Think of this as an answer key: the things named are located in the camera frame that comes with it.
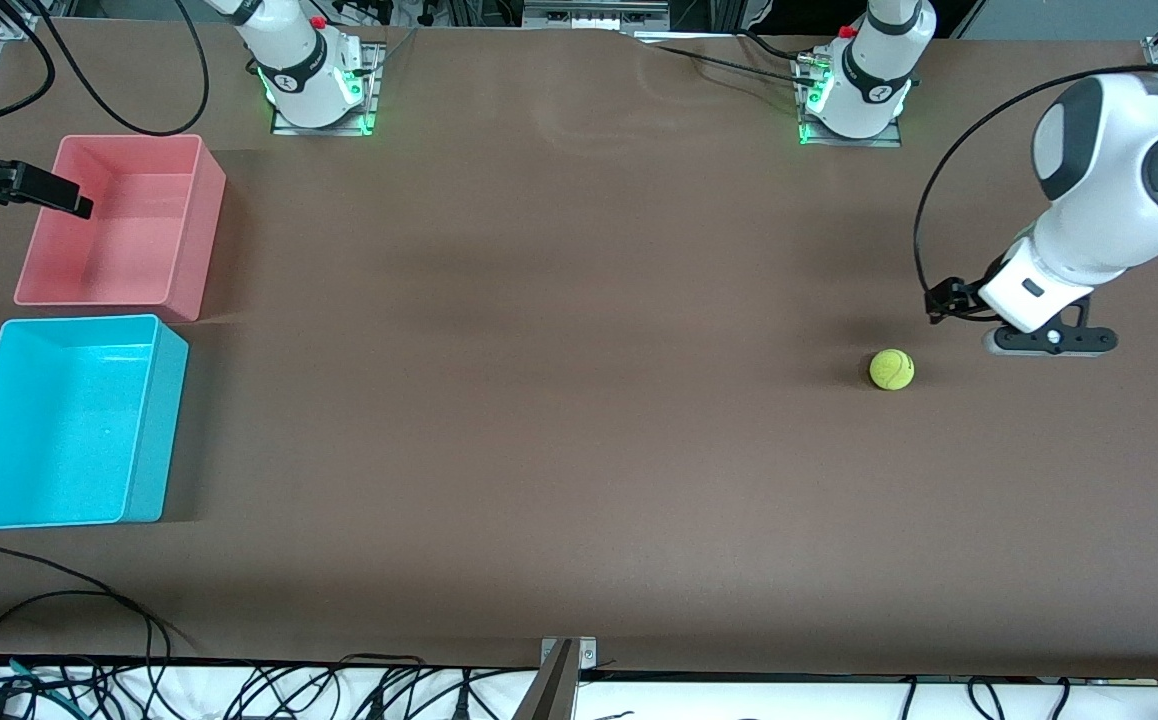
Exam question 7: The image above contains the yellow tennis ball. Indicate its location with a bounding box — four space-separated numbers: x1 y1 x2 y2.
869 348 916 392

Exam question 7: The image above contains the pink plastic bin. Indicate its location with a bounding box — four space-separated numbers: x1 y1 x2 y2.
14 134 228 323

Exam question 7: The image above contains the blue plastic bin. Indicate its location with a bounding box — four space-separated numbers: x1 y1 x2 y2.
0 314 190 531

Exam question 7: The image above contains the grey aluminium profile bar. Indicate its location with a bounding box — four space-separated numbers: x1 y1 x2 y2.
509 640 580 720

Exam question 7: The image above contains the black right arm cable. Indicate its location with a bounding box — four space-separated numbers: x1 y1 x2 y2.
0 0 210 156

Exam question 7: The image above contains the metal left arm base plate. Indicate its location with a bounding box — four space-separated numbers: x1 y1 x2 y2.
797 55 903 148

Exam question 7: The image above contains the short black table cable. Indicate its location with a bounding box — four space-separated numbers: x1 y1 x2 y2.
734 28 820 63

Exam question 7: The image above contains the long black table cable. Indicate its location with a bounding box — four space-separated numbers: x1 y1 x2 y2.
651 42 820 86

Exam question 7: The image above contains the long black loop cable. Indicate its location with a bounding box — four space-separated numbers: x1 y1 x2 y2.
0 545 200 651

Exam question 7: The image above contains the arched black cable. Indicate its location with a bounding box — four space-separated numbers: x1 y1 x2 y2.
0 590 172 701

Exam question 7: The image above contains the teal cable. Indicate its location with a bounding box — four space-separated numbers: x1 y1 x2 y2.
0 650 75 716

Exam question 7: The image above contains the small metal bracket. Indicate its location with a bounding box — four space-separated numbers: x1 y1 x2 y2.
541 637 597 671

